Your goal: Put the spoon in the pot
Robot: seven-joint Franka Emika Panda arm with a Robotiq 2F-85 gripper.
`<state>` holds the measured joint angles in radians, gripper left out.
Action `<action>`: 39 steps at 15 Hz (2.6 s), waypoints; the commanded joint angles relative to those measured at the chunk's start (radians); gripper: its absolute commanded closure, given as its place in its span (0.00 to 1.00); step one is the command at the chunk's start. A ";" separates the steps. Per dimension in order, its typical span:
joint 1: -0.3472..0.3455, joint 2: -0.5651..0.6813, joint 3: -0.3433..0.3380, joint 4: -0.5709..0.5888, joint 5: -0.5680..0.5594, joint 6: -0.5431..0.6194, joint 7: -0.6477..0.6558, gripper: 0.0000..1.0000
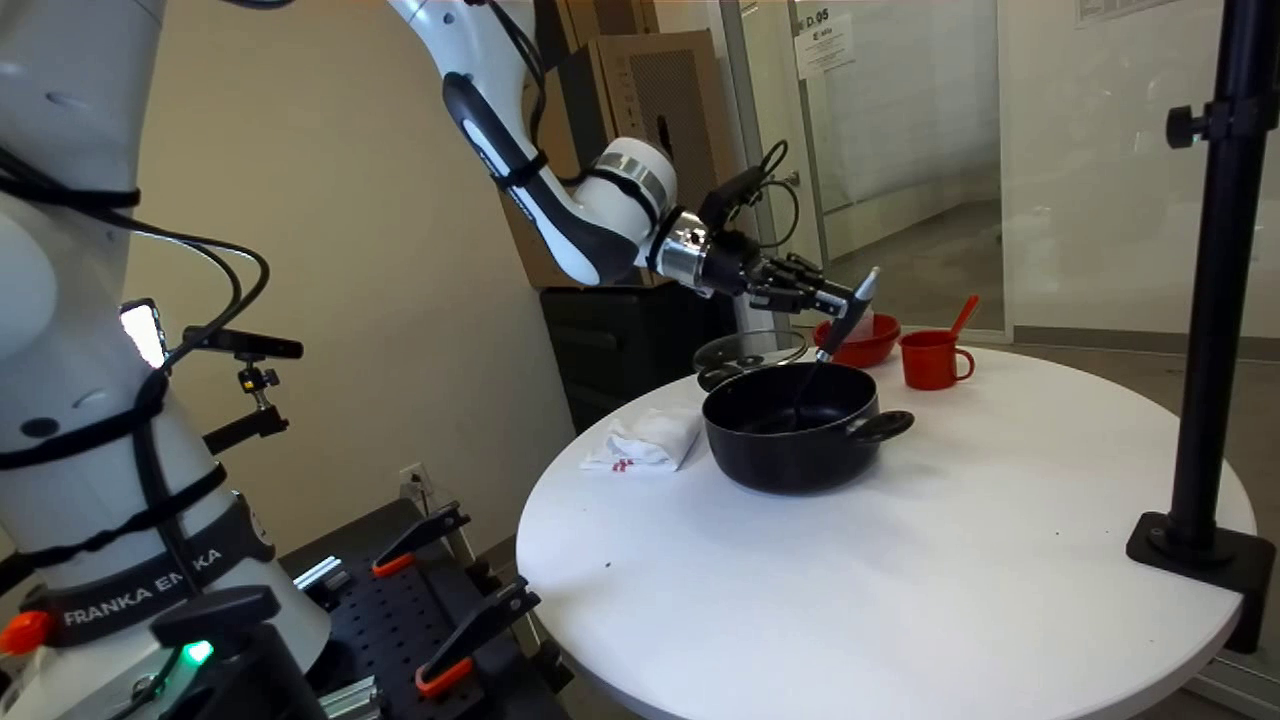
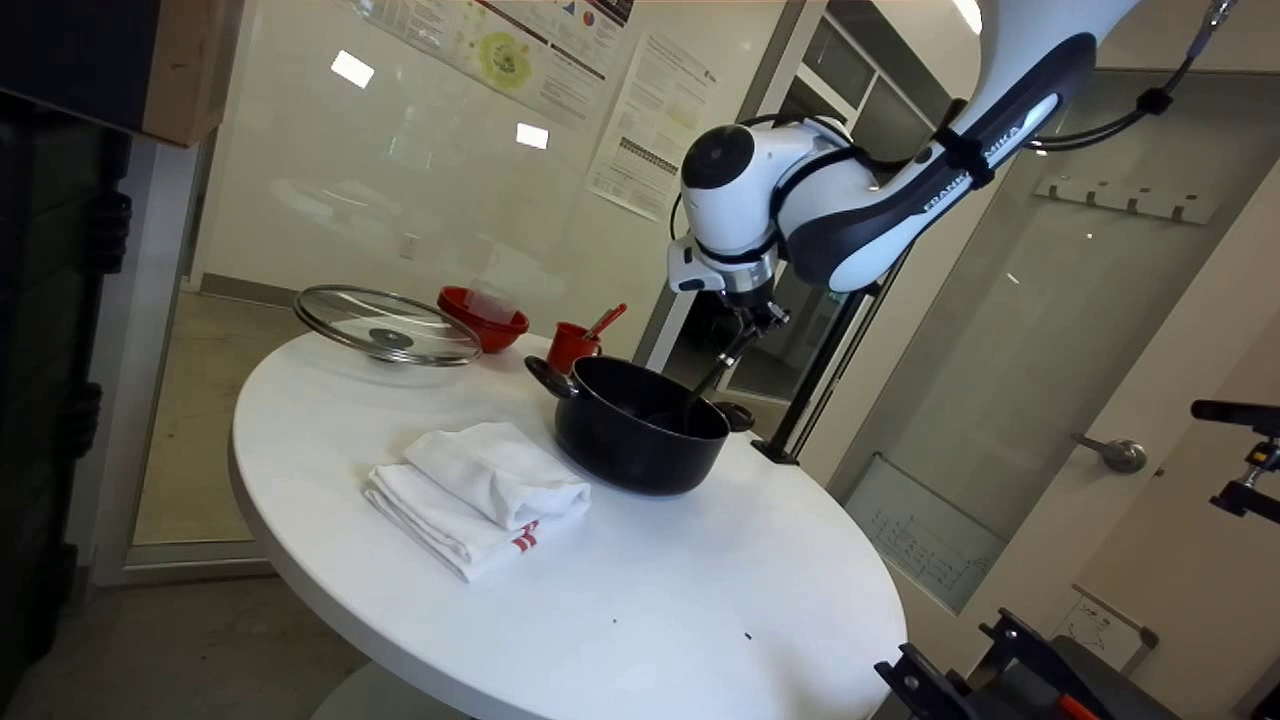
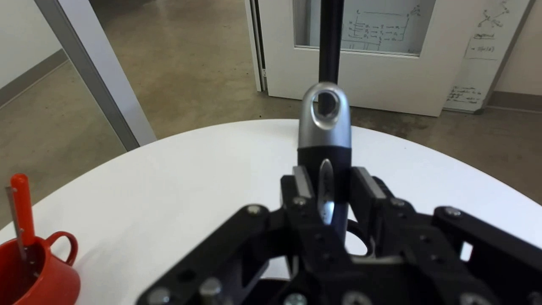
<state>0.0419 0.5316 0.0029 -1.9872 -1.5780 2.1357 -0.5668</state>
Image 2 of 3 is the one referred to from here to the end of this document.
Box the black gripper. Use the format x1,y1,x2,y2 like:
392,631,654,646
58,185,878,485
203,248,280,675
725,285,796,363

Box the black spoon with silver tip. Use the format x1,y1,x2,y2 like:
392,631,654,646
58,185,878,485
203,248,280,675
689,333,761,402

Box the red plastic spoon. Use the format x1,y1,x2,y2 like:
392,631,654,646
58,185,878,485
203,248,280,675
584,299,632,344

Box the black cooking pot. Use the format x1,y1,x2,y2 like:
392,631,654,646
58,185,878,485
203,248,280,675
519,353,761,500

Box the glass pot lid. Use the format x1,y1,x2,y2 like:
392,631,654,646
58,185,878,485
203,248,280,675
288,281,474,373

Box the red cup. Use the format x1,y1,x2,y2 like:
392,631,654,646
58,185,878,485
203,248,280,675
544,316,608,380

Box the white paper sheets on glass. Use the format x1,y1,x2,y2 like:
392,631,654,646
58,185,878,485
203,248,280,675
589,33,733,224

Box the clear plastic cup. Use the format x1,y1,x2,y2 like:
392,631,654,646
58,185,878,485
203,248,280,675
458,294,519,333

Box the red bowl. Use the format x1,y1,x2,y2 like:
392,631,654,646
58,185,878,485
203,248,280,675
435,281,534,358

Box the white folded cloth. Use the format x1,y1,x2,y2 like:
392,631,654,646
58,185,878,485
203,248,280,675
356,422,595,583

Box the black camera stand pole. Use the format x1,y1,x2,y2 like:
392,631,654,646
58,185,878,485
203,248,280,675
754,285,873,470

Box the large wall poster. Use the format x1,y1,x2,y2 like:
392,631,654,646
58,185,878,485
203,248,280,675
356,0,642,131

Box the silver lever door handle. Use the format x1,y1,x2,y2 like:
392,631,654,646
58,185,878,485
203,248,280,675
1078,428,1152,481

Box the wall coat hook rail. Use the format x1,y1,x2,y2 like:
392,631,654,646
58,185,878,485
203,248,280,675
1031,177,1219,232

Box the white wall outlet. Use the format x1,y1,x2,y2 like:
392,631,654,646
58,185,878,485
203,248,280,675
1064,583,1161,667

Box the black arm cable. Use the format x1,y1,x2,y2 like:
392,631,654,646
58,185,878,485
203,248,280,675
1025,0,1245,158

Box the black camera on mount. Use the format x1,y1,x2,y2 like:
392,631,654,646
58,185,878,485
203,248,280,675
1189,395,1280,529

